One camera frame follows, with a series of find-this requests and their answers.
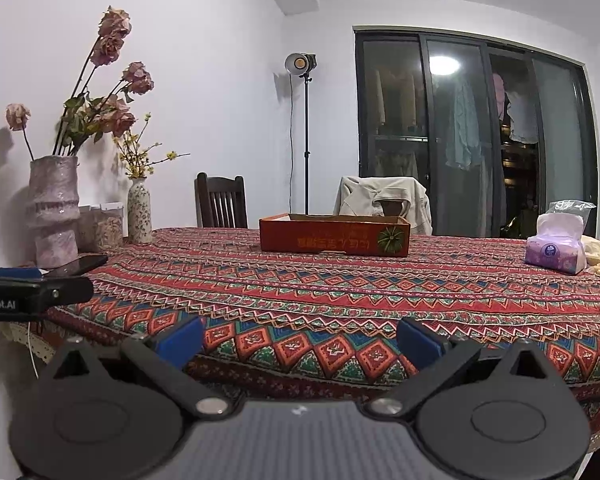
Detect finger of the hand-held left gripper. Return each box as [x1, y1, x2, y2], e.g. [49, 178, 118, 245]
[0, 277, 95, 302]
[0, 267, 44, 282]

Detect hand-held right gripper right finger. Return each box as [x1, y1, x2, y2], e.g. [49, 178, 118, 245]
[366, 316, 557, 420]

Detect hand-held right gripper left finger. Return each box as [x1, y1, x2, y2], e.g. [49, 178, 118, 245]
[44, 315, 229, 421]

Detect red cardboard box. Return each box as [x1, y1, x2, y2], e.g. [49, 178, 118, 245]
[259, 214, 411, 257]

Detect black smartphone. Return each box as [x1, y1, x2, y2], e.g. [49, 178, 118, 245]
[42, 255, 109, 278]

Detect glass storage jar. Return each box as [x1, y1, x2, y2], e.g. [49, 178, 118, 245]
[95, 203, 126, 250]

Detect large pink ceramic vase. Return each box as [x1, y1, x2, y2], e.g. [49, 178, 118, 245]
[27, 156, 81, 268]

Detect small floral vase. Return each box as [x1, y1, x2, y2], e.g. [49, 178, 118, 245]
[127, 178, 154, 245]

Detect yellow flower sprigs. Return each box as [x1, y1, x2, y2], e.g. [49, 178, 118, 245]
[112, 115, 178, 181]

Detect beige jacket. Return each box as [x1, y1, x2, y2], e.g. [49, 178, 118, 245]
[333, 176, 433, 236]

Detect purple tissue pack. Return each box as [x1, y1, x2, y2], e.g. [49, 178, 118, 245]
[524, 213, 587, 275]

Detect dried pink roses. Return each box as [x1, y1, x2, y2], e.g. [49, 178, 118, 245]
[6, 6, 155, 158]

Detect pale yellow bag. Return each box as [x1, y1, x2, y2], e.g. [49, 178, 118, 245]
[582, 235, 600, 277]

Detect clear plastic bag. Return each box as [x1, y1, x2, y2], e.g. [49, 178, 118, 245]
[547, 201, 597, 222]

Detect hanging pale green garment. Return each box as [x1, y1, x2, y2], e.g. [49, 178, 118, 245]
[445, 77, 484, 171]

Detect studio light on stand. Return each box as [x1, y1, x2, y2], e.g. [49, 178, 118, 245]
[285, 52, 317, 216]

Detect hanging white garment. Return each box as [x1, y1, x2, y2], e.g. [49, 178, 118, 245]
[502, 87, 539, 143]

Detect sliding glass door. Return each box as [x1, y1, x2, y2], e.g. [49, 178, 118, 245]
[354, 25, 600, 239]

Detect phone charging cable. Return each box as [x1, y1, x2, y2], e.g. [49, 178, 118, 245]
[26, 322, 38, 377]

